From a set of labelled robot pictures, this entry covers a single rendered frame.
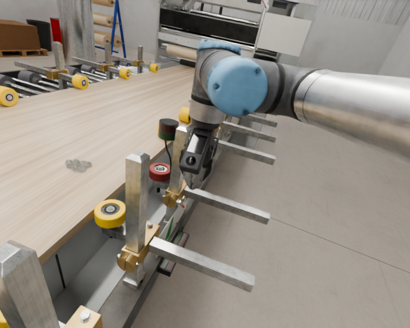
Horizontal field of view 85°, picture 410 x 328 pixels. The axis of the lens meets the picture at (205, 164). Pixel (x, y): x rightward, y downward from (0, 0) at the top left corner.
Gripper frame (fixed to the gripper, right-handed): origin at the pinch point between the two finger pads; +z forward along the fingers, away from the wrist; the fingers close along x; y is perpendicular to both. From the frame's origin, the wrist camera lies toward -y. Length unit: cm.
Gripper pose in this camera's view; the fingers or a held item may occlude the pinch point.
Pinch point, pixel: (191, 187)
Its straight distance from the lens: 64.4
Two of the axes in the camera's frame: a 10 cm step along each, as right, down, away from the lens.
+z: -1.8, 8.4, 5.1
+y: 2.9, -4.5, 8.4
